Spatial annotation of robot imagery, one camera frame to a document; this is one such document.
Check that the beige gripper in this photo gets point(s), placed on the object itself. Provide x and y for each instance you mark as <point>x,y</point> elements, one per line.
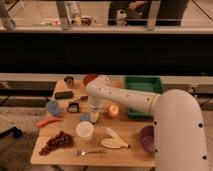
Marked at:
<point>94,116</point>

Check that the blue sponge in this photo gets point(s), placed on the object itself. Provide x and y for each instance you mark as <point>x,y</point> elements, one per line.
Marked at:
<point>85,117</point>

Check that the white plastic cup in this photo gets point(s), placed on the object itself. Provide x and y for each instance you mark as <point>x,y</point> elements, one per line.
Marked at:
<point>85,130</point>

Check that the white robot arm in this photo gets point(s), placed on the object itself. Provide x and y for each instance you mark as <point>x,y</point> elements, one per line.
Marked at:
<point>179,134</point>

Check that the yellow red apple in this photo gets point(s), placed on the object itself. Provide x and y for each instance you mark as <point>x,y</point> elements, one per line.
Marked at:
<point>113,111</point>

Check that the small black square container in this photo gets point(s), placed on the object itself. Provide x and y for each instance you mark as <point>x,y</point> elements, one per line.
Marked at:
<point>73,107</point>

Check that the peeled banana toy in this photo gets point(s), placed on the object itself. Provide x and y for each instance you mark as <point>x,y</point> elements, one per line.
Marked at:
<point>114,141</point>

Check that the metal fork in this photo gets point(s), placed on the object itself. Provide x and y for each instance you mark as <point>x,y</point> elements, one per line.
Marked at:
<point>83,152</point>

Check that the red bowl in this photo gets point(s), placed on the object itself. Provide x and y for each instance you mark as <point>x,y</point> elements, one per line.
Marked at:
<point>88,78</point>

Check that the black rectangular block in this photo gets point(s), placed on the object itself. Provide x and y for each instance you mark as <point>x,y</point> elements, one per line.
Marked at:
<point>63,95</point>

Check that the purple grape bunch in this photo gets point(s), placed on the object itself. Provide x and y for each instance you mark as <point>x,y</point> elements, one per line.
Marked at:
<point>62,139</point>

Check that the blue plastic cup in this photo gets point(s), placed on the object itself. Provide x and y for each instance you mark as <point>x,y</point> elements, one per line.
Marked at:
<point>53,108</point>

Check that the small metal cup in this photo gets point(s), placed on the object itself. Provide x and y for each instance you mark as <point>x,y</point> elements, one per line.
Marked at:
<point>69,81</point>

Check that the purple bowl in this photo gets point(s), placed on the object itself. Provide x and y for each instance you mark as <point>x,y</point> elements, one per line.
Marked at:
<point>146,137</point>

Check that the green plastic tray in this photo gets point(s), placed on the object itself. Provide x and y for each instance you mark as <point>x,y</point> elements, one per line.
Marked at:
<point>142,83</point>

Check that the black object on floor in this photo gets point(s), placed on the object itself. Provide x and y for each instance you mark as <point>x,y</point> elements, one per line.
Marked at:
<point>14,131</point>

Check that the seated person in background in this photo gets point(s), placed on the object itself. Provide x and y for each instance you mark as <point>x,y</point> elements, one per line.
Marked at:
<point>170,12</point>

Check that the black handled knife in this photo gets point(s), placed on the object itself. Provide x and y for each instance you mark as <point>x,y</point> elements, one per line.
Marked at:
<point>79,99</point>

